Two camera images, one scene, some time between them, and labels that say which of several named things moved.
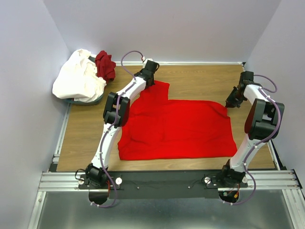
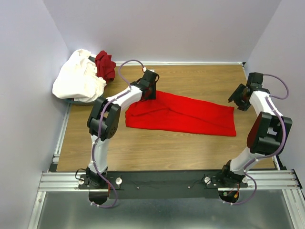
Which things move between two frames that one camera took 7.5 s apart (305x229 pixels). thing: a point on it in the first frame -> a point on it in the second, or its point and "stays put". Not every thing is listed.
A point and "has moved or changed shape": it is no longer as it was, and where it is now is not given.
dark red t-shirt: (106, 67) stays put
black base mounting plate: (162, 185) stays put
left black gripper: (151, 83) -> (153, 96)
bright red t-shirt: (155, 127) has moved or changed shape
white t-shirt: (77, 78) stays put
